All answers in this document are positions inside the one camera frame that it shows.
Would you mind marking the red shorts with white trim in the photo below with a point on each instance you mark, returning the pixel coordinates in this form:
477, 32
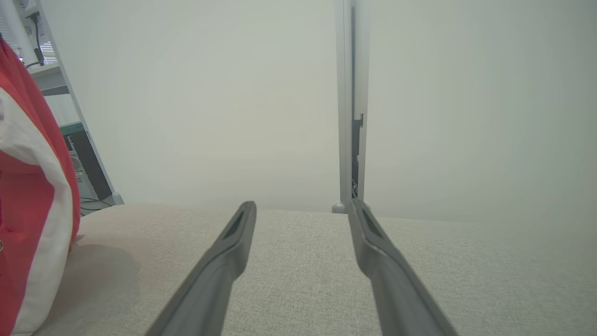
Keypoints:
28, 196

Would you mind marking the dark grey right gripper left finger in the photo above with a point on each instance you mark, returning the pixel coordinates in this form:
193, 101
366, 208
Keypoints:
210, 289

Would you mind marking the teal box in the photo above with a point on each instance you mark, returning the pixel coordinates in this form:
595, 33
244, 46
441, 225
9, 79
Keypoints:
71, 129

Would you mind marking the grey partition end post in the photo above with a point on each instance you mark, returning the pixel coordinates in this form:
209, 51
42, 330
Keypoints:
116, 199

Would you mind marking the white shelf board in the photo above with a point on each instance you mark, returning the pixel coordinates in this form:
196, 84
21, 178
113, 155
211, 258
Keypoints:
49, 77

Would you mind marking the black computer tower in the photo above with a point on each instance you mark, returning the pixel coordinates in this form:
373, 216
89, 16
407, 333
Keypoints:
95, 163

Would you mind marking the grey metal partition post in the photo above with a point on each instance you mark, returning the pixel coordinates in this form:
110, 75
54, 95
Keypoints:
345, 93

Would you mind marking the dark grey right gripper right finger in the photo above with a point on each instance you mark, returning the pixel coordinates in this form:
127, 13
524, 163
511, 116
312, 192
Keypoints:
396, 294

